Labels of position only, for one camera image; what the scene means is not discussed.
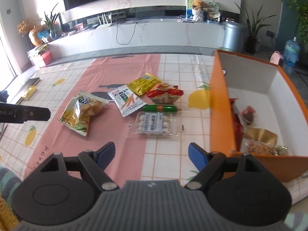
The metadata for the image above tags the orange nut snack packet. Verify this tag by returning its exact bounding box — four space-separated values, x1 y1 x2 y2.
242 128 288 157

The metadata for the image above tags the clear packet with red sweet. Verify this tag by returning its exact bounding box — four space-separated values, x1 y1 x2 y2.
241 106 256 125

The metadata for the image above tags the yellow small box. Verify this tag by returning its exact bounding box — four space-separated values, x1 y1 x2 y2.
22 85 37 101

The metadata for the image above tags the yellow white chips bag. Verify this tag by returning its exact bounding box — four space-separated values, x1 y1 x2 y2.
59 91 109 137

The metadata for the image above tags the clear tray of white balls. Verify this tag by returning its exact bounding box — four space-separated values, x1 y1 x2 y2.
127 112 182 139

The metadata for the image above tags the red storage box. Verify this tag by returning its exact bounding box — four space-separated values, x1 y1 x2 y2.
32 51 53 68

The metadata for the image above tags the white carrot-stick snack bag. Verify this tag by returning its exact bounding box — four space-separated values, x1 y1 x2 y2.
108 85 146 117

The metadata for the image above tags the orange cardboard box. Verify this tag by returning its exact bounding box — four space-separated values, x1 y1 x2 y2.
210 50 307 182

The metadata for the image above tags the green sausage stick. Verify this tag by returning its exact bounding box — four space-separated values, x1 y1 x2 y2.
142 104 178 113

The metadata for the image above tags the orange vase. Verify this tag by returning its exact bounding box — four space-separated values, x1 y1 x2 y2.
28 26 45 46

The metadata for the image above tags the red orange snack bag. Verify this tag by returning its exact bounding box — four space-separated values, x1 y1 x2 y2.
146 83 184 105

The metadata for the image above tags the yellow snack packet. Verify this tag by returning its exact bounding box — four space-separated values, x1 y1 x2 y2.
127 73 161 96

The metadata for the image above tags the small potted plant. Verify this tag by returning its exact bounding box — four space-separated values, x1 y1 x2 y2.
43 3 60 40

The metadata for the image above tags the white wifi router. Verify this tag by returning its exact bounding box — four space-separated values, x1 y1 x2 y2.
98 13 113 29

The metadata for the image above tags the potted green plant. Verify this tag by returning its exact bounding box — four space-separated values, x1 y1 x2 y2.
235 3 276 55

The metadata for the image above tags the silver trash bin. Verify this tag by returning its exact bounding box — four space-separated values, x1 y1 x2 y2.
222 21 246 53

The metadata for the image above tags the white tv cabinet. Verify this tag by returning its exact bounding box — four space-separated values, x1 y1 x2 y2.
48 18 224 63

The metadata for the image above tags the blue water bottle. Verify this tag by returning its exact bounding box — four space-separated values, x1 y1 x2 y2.
283 37 300 67

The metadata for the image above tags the teddy bear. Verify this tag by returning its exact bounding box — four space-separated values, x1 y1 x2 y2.
192 0 208 23

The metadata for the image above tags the round paper fan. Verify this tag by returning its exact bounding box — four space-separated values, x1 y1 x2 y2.
204 1 220 20

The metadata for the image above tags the hanging ivy plant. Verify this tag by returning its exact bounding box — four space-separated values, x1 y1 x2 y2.
270 0 307 52

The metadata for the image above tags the black cable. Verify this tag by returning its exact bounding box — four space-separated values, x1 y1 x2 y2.
116 19 149 45

